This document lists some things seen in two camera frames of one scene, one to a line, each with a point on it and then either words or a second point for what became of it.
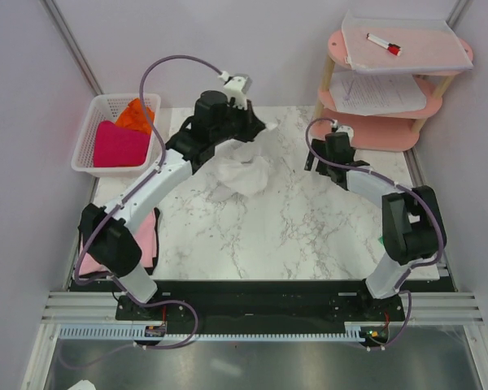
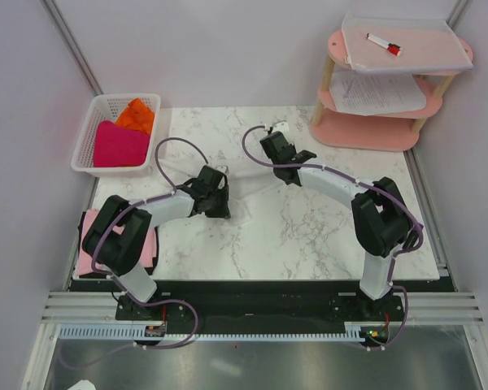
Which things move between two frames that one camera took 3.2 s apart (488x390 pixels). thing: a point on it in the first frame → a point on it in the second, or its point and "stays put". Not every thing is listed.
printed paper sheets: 364,94 stays put
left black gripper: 252,124 → 224,211
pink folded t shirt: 146,236 stays put
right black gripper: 318,147 → 293,146
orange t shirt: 133,116 stays put
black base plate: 263,300 stays put
